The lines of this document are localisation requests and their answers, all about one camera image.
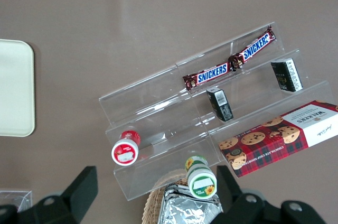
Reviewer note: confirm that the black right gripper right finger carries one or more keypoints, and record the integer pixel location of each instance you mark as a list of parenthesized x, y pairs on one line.
[(251, 208)]

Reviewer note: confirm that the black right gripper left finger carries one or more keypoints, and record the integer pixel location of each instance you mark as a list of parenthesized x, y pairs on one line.
[(60, 208)]

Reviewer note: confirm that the oval light wicker basket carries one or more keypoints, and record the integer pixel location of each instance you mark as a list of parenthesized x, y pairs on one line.
[(153, 203)]

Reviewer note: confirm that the beige rectangular tray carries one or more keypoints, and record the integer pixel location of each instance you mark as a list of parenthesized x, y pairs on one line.
[(13, 89)]

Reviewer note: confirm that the clear acrylic bottle rack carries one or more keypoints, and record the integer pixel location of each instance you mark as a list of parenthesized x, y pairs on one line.
[(18, 197)]

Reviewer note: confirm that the green lidded yogurt cup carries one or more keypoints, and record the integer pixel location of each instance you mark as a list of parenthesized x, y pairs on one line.
[(202, 181)]

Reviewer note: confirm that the silver foil container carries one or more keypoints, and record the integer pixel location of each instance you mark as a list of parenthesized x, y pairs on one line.
[(185, 208)]

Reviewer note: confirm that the red tartan cookie box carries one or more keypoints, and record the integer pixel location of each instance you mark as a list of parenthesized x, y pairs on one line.
[(277, 139)]

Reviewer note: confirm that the red lidded yogurt cup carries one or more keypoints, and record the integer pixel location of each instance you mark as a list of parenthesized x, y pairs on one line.
[(125, 150)]

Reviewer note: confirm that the small black box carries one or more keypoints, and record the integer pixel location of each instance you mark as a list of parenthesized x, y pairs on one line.
[(286, 74), (220, 105)]

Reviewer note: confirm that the Snickers chocolate bar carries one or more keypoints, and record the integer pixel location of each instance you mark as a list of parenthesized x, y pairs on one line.
[(208, 74), (257, 45)]

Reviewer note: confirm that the clear acrylic stepped shelf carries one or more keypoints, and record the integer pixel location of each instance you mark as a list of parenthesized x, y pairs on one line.
[(158, 102)]

